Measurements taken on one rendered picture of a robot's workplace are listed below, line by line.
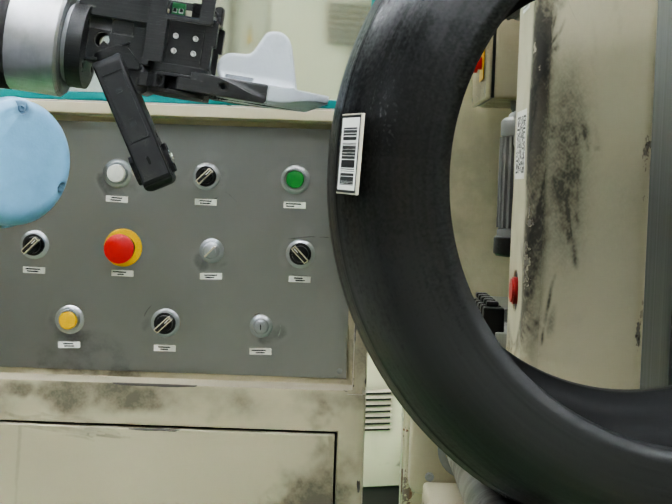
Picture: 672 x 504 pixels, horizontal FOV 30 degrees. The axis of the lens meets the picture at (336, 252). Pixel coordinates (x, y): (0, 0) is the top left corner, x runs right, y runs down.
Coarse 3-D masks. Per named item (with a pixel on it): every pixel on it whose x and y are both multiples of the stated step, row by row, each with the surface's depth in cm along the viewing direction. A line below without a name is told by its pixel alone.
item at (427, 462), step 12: (420, 432) 130; (420, 444) 130; (432, 444) 130; (420, 456) 130; (432, 456) 130; (444, 456) 130; (408, 468) 132; (420, 468) 130; (432, 468) 130; (444, 468) 130; (408, 480) 131; (420, 480) 130; (432, 480) 130; (444, 480) 130; (420, 492) 130
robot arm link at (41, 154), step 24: (0, 120) 86; (24, 120) 88; (48, 120) 89; (0, 144) 86; (24, 144) 88; (48, 144) 89; (0, 168) 87; (24, 168) 88; (48, 168) 89; (0, 192) 87; (24, 192) 88; (48, 192) 90; (0, 216) 87; (24, 216) 89
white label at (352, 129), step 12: (348, 120) 93; (360, 120) 91; (348, 132) 93; (360, 132) 91; (348, 144) 93; (360, 144) 91; (348, 156) 93; (360, 156) 91; (348, 168) 93; (360, 168) 91; (348, 180) 93; (336, 192) 95; (348, 192) 93
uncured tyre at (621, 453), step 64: (384, 0) 95; (448, 0) 91; (512, 0) 90; (384, 64) 93; (448, 64) 91; (384, 128) 92; (448, 128) 91; (384, 192) 92; (448, 192) 91; (384, 256) 92; (448, 256) 91; (384, 320) 94; (448, 320) 92; (448, 384) 93; (512, 384) 92; (576, 384) 121; (448, 448) 97; (512, 448) 93; (576, 448) 92; (640, 448) 92
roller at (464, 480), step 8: (456, 464) 119; (456, 472) 118; (464, 472) 114; (456, 480) 117; (464, 480) 112; (472, 480) 109; (464, 488) 110; (472, 488) 107; (480, 488) 105; (488, 488) 104; (464, 496) 109; (472, 496) 106; (480, 496) 103; (488, 496) 102; (496, 496) 101
